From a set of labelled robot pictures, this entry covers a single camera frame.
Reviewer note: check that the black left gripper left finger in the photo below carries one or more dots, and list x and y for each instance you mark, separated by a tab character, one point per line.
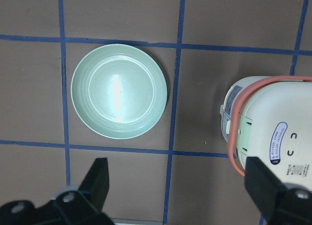
82	206

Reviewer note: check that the light green plate left side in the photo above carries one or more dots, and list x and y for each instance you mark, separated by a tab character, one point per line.
118	91

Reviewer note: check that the white rice cooker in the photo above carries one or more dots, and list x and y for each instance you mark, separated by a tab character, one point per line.
270	117

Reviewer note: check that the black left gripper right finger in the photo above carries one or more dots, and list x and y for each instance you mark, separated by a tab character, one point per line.
279	203

